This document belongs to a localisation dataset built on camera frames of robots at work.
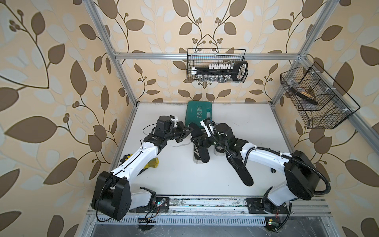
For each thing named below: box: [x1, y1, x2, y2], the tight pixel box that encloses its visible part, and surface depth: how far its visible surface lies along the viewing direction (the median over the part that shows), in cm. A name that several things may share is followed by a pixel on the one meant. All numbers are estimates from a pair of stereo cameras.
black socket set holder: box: [190, 61, 249, 82], surface depth 86 cm
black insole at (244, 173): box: [226, 152, 254, 187], surface depth 85 cm
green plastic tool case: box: [184, 100, 213, 129], surface depth 114 cm
